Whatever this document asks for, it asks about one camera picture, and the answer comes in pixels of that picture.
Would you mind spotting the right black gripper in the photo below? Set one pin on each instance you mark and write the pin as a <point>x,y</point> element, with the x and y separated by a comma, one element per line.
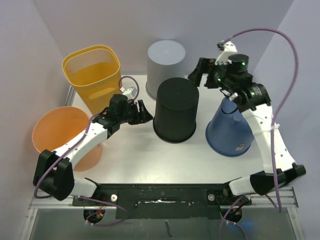
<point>208,74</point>

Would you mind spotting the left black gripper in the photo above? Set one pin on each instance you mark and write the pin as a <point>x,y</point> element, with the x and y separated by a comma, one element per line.
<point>141,117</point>

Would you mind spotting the black ribbed waste bin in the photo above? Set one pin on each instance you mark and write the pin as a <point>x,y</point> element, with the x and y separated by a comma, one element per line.
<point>176,109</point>

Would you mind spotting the grey plastic bucket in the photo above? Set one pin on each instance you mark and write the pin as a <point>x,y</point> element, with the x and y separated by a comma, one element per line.
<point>165,60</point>

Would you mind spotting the blue plastic bucket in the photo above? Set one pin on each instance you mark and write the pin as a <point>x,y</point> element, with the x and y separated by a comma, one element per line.
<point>228,133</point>

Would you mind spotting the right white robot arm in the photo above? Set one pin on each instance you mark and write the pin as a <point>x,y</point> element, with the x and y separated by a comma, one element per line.
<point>253,102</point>

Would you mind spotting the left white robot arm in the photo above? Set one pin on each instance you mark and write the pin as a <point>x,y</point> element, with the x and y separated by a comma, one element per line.
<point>54,173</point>

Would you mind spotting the yellow mesh waste bin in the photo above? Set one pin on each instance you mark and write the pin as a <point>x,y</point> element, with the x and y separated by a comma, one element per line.
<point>94,72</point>

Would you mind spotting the orange plastic bucket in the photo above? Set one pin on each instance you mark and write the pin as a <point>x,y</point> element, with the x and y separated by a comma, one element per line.
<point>58,127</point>

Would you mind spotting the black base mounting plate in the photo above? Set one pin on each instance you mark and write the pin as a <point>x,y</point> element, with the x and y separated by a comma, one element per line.
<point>167,201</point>

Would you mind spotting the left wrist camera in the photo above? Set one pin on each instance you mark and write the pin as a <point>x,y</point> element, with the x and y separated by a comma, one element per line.
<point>131,93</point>

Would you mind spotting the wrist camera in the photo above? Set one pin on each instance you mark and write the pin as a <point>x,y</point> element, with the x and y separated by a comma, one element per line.
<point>227,49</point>
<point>131,93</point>

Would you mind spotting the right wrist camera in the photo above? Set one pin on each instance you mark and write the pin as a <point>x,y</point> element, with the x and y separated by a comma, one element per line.
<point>227,49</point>

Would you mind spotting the aluminium frame rail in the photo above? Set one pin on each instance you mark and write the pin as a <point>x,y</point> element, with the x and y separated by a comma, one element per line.
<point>129,139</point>

